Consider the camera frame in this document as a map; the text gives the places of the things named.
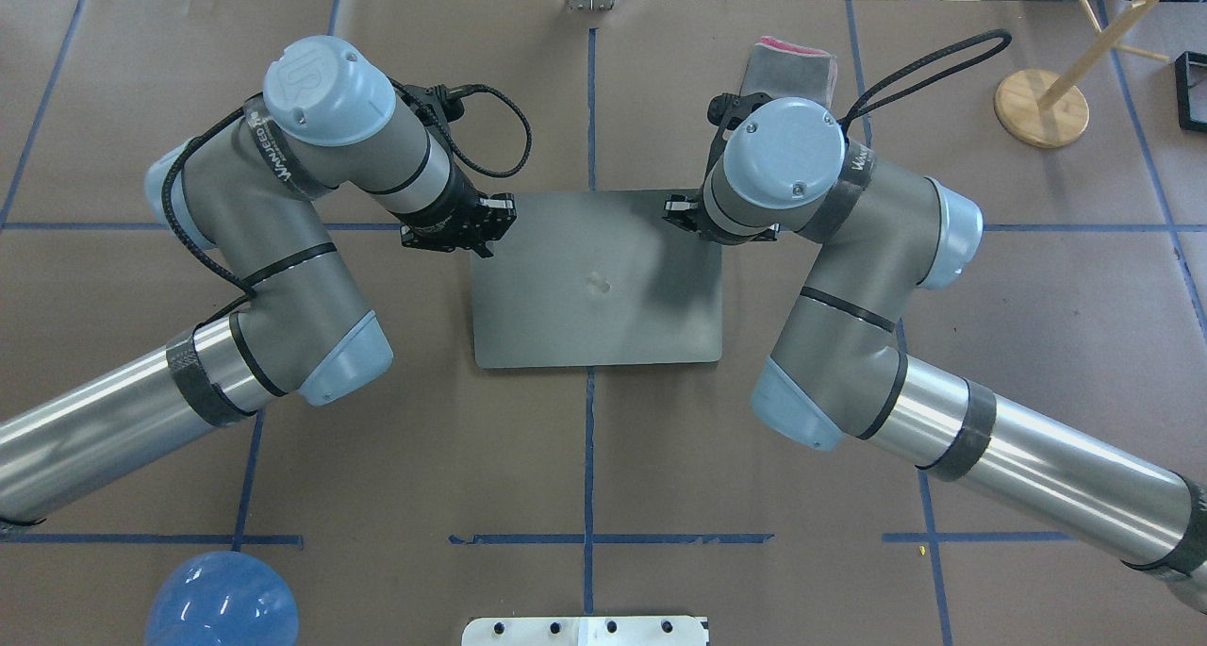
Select wooden stand with round base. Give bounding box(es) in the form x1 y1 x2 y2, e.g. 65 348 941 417
993 0 1172 149

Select grey laptop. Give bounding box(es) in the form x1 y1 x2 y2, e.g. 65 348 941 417
471 190 723 369

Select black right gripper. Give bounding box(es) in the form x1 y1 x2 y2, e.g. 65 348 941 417
661 193 702 235

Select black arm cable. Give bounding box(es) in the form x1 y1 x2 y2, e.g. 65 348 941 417
391 80 533 180
836 29 1013 142

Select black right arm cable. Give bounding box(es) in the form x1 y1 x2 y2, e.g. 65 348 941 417
836 29 1013 142

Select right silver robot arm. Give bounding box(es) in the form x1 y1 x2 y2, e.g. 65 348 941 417
665 92 1206 611

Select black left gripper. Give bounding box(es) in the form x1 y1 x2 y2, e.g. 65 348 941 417
401 193 517 258

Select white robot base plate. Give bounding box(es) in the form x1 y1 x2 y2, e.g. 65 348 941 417
461 615 711 645

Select grey folded cloth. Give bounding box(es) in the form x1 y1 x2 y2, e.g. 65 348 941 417
740 36 836 107

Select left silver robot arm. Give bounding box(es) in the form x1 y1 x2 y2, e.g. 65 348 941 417
1 35 517 539

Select blue desk lamp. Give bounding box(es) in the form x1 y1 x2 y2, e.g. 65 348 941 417
142 551 299 645

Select black tray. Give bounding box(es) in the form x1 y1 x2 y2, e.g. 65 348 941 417
1174 50 1206 134

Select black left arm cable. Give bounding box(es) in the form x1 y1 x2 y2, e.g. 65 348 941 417
391 80 533 180

